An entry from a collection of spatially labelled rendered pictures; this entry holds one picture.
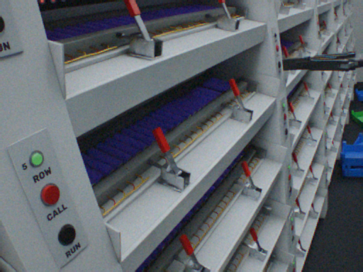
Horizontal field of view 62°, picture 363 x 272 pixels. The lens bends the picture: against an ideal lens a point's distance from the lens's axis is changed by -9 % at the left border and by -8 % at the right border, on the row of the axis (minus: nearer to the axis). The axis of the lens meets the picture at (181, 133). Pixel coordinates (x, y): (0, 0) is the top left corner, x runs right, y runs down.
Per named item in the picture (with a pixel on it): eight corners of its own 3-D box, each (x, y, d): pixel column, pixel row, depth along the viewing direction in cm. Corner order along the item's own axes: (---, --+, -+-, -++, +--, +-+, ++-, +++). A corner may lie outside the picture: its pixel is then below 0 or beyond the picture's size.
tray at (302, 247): (322, 204, 162) (330, 183, 155) (293, 290, 115) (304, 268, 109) (286, 190, 170) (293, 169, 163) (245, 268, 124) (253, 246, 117)
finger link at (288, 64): (310, 69, 78) (310, 69, 77) (283, 70, 82) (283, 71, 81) (309, 57, 77) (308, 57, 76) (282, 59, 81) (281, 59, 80)
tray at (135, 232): (272, 113, 83) (281, 78, 78) (120, 285, 37) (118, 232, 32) (204, 91, 91) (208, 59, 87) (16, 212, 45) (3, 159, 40)
